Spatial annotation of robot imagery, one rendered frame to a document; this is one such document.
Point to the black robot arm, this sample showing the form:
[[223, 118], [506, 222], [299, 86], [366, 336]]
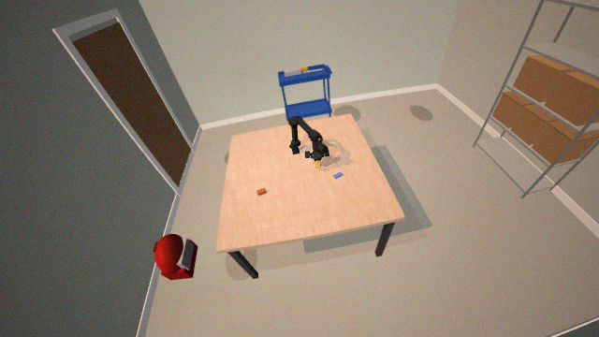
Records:
[[313, 134]]

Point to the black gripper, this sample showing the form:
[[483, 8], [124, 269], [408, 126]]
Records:
[[308, 154]]

